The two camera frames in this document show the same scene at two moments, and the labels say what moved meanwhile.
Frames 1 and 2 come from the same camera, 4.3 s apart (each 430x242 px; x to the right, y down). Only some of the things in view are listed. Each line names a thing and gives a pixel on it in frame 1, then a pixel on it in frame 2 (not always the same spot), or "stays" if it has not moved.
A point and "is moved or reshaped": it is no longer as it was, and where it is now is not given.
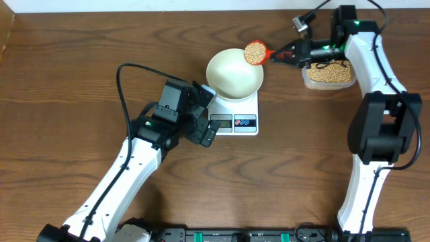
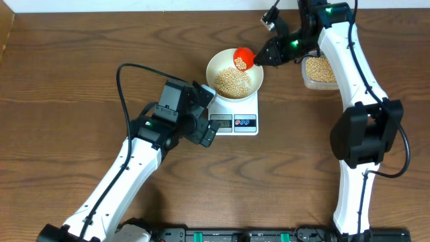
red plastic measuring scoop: [256, 52] is moved or reshaped
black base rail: [308, 234] stays
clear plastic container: [330, 74] stays
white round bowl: [232, 78] stays
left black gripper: [209, 133] stays
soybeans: [254, 53] → [240, 63]
